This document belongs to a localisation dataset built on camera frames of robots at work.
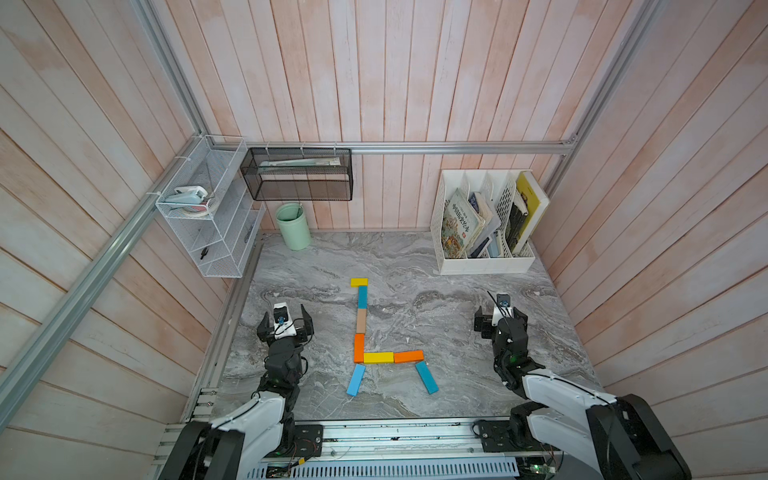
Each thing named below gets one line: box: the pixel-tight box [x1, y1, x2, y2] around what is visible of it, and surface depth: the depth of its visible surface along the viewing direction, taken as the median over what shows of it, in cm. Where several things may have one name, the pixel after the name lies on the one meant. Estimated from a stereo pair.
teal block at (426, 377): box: [415, 360, 439, 395], surface depth 86 cm
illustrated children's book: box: [442, 188, 485, 259], surface depth 104 cm
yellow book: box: [510, 171, 550, 256], surface depth 99 cm
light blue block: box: [346, 364, 367, 397], surface depth 85 cm
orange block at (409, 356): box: [394, 350, 425, 364], surface depth 89 cm
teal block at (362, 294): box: [357, 286, 368, 309], surface depth 105 cm
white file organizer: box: [430, 169, 536, 275], surface depth 106 cm
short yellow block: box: [349, 278, 369, 288], surface depth 106 cm
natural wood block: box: [356, 309, 367, 334], surface depth 97 cm
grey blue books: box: [468, 192, 503, 258], surface depth 106 cm
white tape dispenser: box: [164, 185, 212, 217], surface depth 71 cm
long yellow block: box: [363, 352, 395, 364], surface depth 88 cm
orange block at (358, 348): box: [353, 333, 365, 363], surface depth 92 cm
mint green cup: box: [275, 202, 312, 251], surface depth 110 cm
